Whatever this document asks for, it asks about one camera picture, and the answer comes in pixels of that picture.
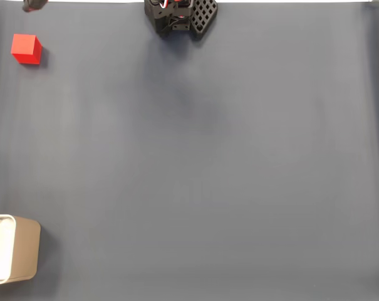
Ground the red cube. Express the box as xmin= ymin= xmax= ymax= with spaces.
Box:
xmin=11 ymin=33 xmax=43 ymax=66

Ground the beige rounded box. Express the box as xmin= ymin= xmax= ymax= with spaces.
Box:
xmin=0 ymin=214 xmax=42 ymax=285

